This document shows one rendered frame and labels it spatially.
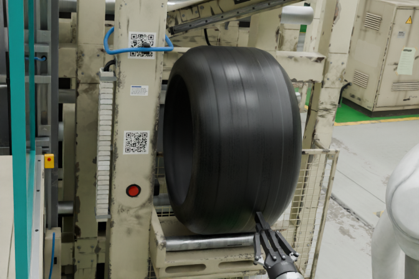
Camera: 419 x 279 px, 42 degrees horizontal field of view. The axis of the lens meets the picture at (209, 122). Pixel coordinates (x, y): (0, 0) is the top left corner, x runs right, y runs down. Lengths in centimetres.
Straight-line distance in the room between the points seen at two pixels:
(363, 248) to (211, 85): 237
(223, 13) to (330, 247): 204
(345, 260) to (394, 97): 317
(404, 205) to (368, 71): 542
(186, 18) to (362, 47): 451
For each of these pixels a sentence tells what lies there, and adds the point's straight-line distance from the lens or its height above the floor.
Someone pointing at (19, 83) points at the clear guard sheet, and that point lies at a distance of 78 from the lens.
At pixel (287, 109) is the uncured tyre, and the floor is 138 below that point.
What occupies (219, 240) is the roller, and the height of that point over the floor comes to 91.
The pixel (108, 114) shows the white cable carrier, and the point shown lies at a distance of 159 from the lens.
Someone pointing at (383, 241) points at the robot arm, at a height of 128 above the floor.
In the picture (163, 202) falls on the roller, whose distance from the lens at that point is 196.
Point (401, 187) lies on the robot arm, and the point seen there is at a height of 151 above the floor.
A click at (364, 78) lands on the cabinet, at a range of 629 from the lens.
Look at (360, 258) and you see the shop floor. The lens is 359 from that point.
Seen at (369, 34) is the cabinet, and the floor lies 87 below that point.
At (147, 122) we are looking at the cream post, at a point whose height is 128.
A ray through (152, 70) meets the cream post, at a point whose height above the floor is 144.
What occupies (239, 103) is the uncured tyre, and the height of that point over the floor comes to 139.
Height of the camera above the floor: 185
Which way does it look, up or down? 20 degrees down
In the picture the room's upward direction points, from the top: 6 degrees clockwise
